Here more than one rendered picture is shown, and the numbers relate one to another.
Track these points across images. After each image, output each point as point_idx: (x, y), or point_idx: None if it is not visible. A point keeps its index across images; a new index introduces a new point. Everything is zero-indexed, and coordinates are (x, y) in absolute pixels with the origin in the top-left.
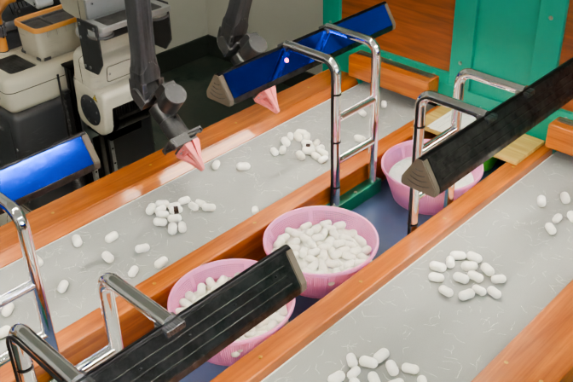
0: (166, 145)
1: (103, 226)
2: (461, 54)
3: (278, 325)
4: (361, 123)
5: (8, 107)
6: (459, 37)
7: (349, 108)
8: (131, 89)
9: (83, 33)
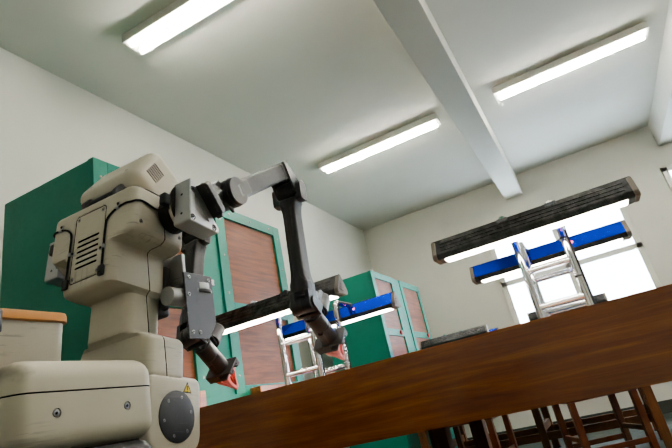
0: (344, 332)
1: None
2: (203, 371)
3: None
4: None
5: (150, 417)
6: (199, 359)
7: (302, 335)
8: (313, 296)
9: (193, 288)
